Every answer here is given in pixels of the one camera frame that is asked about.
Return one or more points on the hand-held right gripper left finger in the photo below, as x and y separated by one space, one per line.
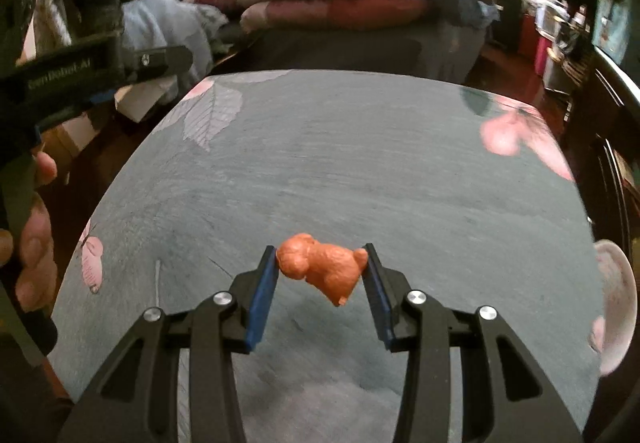
262 303

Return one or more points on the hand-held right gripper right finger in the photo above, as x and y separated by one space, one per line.
379 298

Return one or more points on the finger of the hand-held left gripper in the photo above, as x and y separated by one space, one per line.
160 63

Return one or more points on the orange dog figurine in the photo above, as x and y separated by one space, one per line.
325 268

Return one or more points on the person's left hand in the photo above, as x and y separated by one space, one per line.
37 253

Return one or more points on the pale cardboard piece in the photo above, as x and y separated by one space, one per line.
142 100

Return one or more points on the grey-blue cloth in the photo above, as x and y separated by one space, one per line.
165 18

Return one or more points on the grey floral tablecloth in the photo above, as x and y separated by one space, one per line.
350 163

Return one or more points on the grey bed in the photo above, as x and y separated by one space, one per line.
350 53

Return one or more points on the dark wooden dresser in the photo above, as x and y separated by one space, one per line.
610 133

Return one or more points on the white bin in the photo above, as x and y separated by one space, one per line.
555 73

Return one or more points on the pink container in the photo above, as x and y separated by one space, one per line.
541 55

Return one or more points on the black suitcase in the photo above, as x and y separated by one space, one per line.
507 18

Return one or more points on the white plastic storage box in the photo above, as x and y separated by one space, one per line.
547 18

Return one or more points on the teal bag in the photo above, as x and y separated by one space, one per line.
612 25

